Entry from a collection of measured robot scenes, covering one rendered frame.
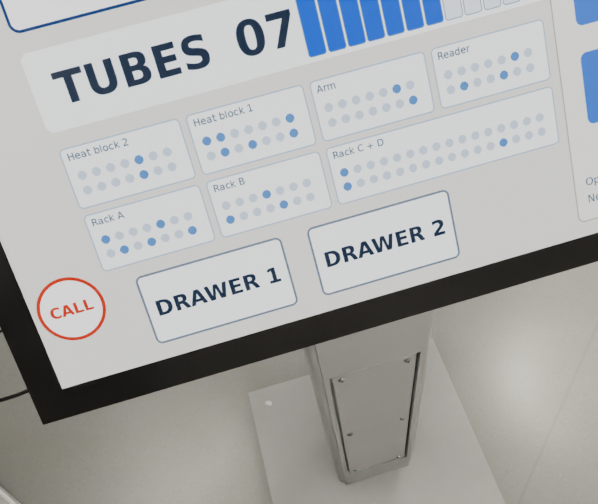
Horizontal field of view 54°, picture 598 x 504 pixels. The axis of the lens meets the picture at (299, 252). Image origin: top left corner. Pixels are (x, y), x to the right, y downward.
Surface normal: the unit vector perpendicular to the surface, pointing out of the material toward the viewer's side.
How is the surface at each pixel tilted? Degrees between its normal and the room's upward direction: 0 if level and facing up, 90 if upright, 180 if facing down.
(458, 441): 5
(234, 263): 50
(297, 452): 5
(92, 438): 1
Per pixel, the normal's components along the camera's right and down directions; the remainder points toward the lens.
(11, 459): -0.11, -0.55
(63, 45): 0.12, 0.25
